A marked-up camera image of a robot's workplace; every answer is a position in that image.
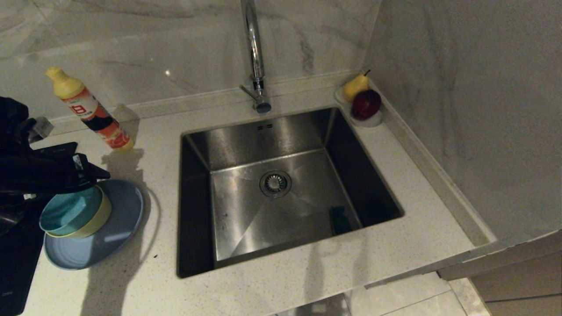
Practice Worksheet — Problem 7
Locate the yellow bowl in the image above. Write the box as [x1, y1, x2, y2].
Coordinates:
[46, 187, 112, 239]

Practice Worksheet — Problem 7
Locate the teal bowl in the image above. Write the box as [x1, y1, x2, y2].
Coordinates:
[40, 185, 104, 237]

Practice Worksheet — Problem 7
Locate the grey blue plate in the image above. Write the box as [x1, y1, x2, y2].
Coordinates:
[44, 179, 144, 270]

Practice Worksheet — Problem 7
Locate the orange label dish soap bottle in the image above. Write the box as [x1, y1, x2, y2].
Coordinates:
[46, 67, 135, 153]

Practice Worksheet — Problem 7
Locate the yellow green sponge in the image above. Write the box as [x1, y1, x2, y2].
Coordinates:
[330, 205, 352, 235]

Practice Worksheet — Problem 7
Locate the stainless steel sink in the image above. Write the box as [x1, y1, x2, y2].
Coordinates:
[177, 107, 404, 278]

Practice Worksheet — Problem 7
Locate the black glass cooktop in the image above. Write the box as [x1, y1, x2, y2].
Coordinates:
[0, 141, 79, 316]

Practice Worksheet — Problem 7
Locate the round metal drain strainer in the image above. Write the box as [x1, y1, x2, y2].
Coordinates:
[259, 170, 293, 198]

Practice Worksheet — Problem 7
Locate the chrome faucet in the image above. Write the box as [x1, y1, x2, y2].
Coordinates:
[239, 0, 273, 115]

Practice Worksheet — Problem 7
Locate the yellow pear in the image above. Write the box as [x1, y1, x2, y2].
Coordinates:
[342, 69, 371, 102]

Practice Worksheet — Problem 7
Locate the dark red apple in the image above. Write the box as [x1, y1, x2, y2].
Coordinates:
[350, 89, 382, 121]

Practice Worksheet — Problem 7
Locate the small white dish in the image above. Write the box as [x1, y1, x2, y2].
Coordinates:
[335, 87, 385, 128]

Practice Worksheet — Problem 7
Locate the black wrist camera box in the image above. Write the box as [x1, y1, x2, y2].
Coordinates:
[30, 116, 54, 142]

